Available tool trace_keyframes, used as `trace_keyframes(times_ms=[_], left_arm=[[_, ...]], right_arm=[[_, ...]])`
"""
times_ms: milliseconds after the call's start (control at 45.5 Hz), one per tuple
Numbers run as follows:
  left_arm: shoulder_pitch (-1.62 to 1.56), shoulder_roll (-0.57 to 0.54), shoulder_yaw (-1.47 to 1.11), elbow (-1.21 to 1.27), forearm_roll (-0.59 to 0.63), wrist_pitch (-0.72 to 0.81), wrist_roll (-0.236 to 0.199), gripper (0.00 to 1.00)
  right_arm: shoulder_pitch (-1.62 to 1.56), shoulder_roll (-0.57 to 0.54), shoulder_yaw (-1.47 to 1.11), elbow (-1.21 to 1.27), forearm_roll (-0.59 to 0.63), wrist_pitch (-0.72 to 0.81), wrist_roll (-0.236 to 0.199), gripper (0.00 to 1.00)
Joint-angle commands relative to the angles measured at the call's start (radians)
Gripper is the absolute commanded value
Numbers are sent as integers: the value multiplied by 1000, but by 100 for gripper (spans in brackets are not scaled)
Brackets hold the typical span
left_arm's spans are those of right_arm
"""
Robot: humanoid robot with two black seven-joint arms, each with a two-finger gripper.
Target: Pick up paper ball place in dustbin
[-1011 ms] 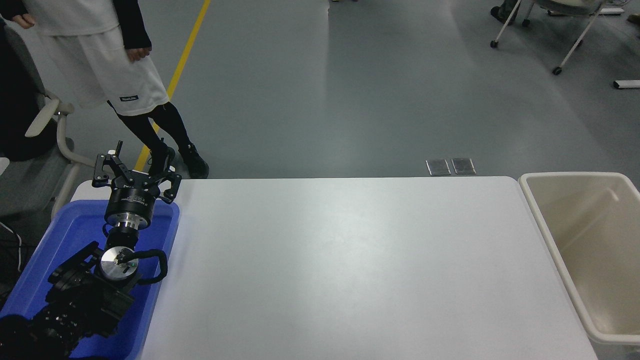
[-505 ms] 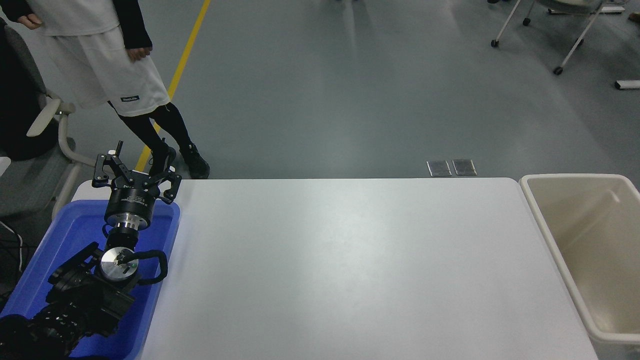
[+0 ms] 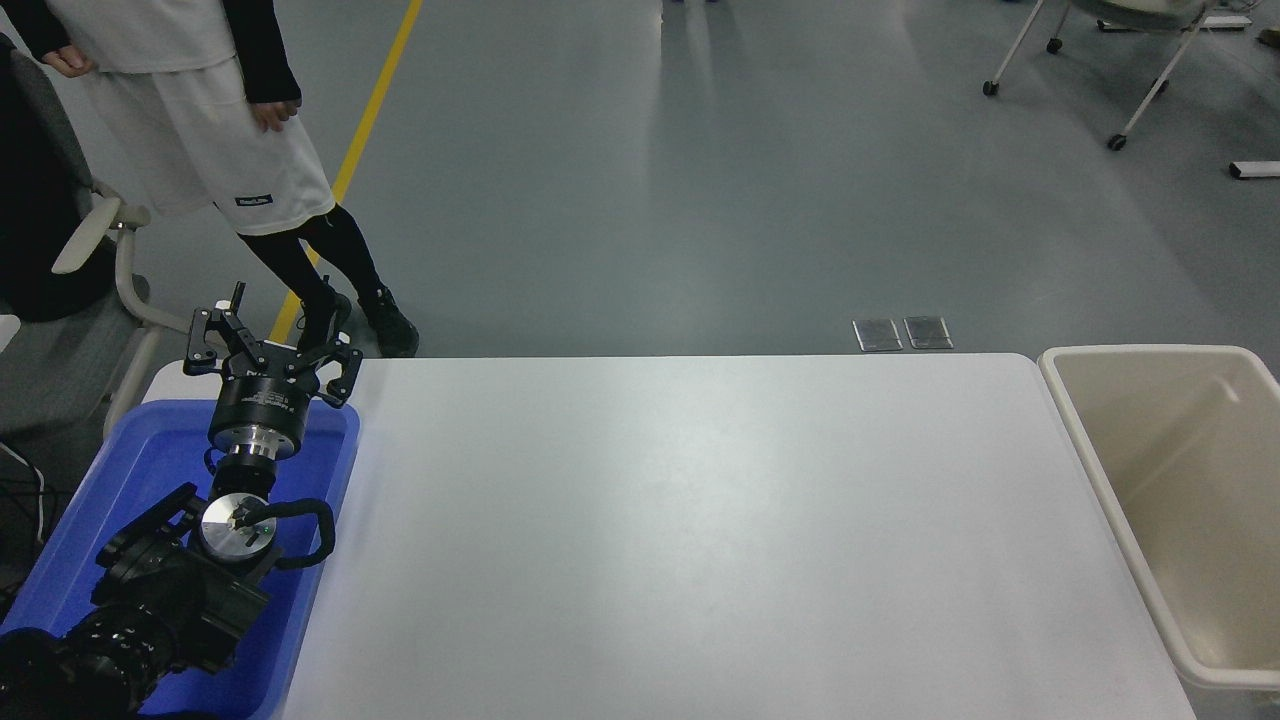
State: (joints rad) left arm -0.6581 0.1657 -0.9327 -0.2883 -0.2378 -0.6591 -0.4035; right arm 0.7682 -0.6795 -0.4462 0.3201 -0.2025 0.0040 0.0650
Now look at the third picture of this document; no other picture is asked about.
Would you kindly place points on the grey office chair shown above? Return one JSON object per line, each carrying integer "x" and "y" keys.
{"x": 60, "y": 370}

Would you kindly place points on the white-legged wheeled chair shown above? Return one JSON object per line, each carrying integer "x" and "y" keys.
{"x": 1160, "y": 60}

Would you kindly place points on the person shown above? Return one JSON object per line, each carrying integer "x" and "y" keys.
{"x": 190, "y": 110}

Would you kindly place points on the large pale bin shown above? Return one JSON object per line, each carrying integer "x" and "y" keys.
{"x": 1180, "y": 480}

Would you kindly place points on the metal floor plate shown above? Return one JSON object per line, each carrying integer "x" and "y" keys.
{"x": 927, "y": 332}
{"x": 877, "y": 334}

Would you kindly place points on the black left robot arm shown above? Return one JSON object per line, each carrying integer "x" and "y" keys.
{"x": 160, "y": 600}

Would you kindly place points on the person's right hand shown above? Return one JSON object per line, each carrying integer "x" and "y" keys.
{"x": 68, "y": 62}

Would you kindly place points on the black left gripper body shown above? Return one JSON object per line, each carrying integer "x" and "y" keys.
{"x": 260, "y": 400}

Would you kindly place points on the person's left hand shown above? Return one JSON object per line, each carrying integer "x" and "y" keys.
{"x": 270, "y": 114}

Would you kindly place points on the small white object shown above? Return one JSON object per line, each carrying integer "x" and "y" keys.
{"x": 6, "y": 330}

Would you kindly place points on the white floor bar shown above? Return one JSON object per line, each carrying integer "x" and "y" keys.
{"x": 1255, "y": 170}

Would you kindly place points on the blue plastic tray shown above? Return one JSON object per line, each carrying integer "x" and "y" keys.
{"x": 130, "y": 450}

